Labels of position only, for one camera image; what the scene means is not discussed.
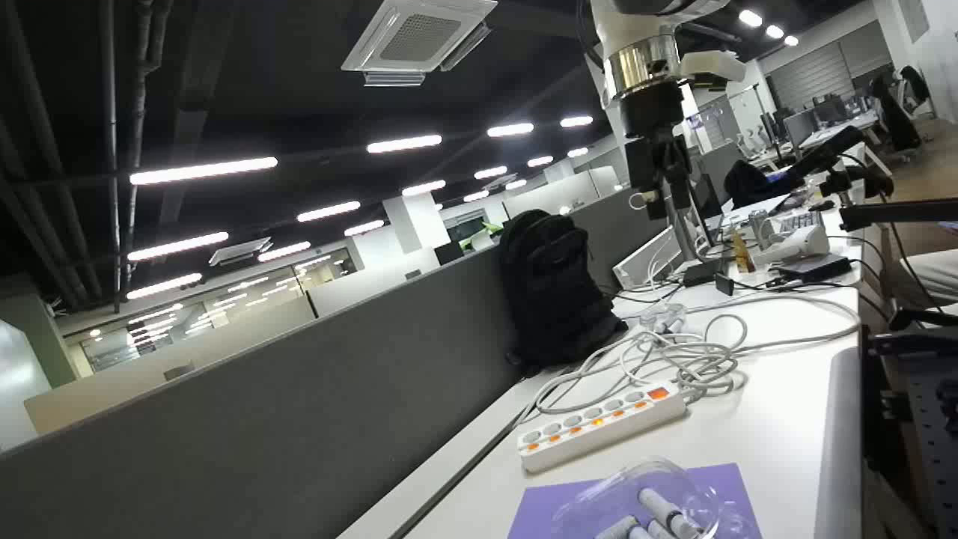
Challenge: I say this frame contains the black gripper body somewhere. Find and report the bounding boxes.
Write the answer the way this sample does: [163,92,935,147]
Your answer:
[621,80,701,220]

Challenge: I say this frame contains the white power strip orange switches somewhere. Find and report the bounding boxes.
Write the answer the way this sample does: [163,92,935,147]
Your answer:
[516,379,694,476]

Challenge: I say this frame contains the white box device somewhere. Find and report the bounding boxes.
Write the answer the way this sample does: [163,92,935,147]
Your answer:
[745,207,835,271]

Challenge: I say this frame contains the black backpack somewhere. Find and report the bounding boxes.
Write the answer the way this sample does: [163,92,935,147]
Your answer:
[498,207,633,369]

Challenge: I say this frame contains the long ceiling light tube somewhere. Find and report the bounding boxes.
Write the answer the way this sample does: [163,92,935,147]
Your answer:
[125,153,282,187]
[293,196,365,223]
[363,132,447,159]
[484,120,538,141]
[122,226,233,267]

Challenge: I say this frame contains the white ceiling air conditioner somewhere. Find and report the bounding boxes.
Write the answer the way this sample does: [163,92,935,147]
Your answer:
[338,0,501,89]

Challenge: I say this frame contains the clear glass bowl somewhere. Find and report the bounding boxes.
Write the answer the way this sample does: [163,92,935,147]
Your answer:
[583,455,734,539]

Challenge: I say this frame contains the grey marker pen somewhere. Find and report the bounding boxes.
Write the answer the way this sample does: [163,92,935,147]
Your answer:
[597,512,652,539]
[637,484,701,535]

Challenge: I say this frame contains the black perforated board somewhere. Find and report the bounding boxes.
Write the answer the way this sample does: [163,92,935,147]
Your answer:
[863,325,958,539]

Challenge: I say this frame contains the purple mat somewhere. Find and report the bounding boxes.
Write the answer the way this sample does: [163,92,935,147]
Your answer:
[505,461,766,539]

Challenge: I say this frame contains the grey desk partition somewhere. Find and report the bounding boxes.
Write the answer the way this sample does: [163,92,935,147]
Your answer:
[0,186,672,539]

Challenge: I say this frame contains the thin grey cable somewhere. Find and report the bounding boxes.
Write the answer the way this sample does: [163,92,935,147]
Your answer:
[609,280,751,346]

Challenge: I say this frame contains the thick white cable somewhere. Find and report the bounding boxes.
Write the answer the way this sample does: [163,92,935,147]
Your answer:
[525,289,863,422]

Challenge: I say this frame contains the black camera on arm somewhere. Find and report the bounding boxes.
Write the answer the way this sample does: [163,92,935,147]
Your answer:
[788,121,958,234]

